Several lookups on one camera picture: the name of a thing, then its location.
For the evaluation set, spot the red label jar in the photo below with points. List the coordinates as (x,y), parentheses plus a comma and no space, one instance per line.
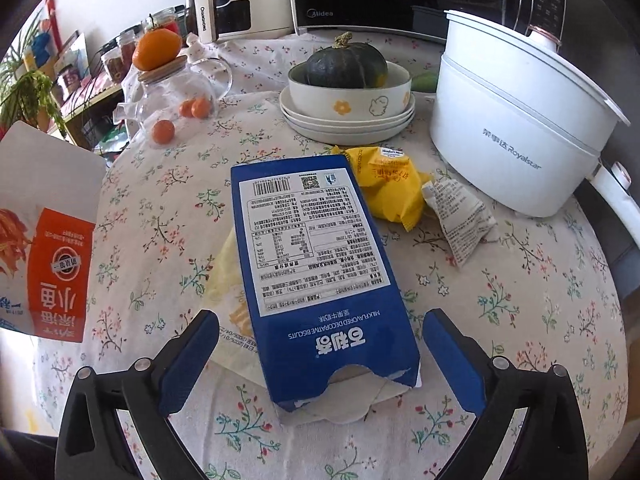
(167,22)

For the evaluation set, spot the floral tablecloth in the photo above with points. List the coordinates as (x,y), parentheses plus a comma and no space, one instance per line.
(525,310)

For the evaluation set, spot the white flower print bowl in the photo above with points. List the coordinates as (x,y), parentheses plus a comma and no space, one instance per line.
(325,102)

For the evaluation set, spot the small orange fruit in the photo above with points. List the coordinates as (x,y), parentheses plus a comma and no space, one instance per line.
(202,108)
(163,131)
(186,108)

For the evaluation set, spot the large orange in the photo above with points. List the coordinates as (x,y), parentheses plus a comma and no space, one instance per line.
(156,49)

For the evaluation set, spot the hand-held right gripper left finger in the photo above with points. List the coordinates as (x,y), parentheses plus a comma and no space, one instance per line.
(186,364)

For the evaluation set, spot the glass jar with red contents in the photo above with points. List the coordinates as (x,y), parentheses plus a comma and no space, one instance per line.
(120,60)

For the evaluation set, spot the clear glass teapot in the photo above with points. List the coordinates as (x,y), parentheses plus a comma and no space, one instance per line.
(165,95)

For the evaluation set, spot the crumpled white wrapper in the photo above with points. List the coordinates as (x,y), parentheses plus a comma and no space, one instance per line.
(462,220)

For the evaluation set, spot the yellow snack wrapper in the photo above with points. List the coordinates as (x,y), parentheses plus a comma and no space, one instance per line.
(387,185)

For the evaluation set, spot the green vegetable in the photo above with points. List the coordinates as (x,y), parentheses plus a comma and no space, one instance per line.
(425,82)

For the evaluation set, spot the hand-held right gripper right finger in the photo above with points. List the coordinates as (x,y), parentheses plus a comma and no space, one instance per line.
(456,365)

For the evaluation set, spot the white electric cooking pot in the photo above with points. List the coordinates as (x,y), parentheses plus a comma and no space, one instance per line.
(510,120)

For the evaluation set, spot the red wall hanging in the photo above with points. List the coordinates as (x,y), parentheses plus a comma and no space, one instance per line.
(52,20)

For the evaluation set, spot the dark green squash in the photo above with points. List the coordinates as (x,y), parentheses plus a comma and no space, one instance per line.
(345,67)

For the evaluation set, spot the orange and white snack bag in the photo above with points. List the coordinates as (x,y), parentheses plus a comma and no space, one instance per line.
(55,240)

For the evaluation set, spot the green potted plant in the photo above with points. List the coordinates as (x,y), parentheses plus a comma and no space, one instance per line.
(30,95)

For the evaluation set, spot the blue biscuit box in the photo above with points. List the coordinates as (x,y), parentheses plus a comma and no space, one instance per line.
(310,260)

